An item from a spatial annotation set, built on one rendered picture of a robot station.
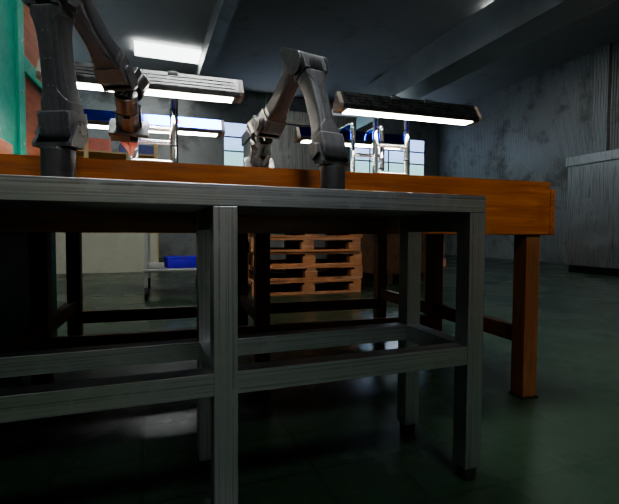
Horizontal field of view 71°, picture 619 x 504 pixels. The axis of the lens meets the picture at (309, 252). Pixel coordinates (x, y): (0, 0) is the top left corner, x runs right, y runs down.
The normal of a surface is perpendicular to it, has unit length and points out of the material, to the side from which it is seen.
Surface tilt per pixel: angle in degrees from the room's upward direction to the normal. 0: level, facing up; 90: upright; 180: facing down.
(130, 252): 90
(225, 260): 90
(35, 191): 90
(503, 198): 90
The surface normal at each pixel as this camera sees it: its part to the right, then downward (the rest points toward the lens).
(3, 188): 0.35, 0.04
